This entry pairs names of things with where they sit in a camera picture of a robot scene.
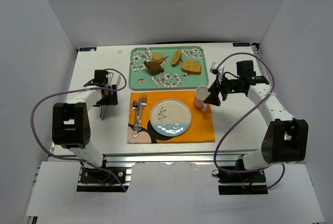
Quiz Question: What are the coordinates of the dark brown croissant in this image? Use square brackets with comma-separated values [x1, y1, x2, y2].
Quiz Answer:
[144, 61, 164, 75]

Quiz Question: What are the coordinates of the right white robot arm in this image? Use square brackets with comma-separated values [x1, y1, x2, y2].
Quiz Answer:
[204, 60, 309, 172]

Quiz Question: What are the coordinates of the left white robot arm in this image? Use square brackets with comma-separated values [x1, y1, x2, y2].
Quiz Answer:
[52, 70, 121, 167]

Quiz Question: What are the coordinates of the large bread slice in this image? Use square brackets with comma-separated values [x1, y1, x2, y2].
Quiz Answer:
[181, 60, 201, 75]

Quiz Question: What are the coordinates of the round bread roll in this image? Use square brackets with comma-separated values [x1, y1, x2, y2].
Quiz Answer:
[152, 53, 164, 64]

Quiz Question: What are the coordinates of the small bread slice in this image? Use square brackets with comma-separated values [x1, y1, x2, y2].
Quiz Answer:
[171, 49, 182, 67]

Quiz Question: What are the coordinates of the pink mug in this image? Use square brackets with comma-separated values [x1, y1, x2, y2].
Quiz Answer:
[194, 86, 210, 112]

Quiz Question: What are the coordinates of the teal floral tray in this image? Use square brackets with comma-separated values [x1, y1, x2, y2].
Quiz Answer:
[129, 45, 209, 90]

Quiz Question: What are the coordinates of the silver spoon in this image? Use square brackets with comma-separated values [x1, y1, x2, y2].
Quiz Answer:
[132, 100, 139, 137]

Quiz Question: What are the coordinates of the silver fork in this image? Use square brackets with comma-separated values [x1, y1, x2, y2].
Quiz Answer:
[137, 94, 147, 130]

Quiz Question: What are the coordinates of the orange placemat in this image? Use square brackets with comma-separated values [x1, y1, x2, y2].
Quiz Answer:
[127, 90, 215, 144]

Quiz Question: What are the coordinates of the silver knife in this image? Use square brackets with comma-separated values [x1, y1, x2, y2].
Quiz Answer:
[132, 97, 142, 137]

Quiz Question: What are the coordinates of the right blue label sticker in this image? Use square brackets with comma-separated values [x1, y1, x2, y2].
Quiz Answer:
[232, 42, 251, 47]

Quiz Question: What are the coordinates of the blue label sticker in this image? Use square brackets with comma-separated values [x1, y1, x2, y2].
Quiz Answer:
[232, 42, 251, 47]
[79, 47, 97, 52]

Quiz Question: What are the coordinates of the blue white plate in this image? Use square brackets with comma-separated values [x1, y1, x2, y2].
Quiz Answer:
[150, 99, 192, 137]

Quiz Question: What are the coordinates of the left blue label sticker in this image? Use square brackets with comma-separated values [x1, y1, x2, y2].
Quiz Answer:
[79, 47, 97, 52]

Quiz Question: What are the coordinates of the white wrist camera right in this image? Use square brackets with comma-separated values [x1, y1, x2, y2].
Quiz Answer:
[210, 62, 224, 76]

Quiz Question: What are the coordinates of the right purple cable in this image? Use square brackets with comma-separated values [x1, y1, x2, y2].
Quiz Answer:
[211, 52, 286, 190]

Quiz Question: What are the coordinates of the purple cable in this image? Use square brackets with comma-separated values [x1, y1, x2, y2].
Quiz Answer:
[30, 68, 128, 192]
[211, 52, 286, 190]

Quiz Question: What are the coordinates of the aluminium table rail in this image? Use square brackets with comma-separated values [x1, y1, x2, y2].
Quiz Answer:
[105, 151, 246, 166]

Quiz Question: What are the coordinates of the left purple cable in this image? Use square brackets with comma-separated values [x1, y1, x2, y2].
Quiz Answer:
[30, 68, 128, 192]

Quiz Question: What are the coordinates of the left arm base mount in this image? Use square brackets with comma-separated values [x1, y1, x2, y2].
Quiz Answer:
[76, 161, 134, 193]

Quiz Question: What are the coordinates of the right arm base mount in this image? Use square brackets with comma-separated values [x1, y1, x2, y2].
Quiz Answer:
[217, 156, 268, 195]

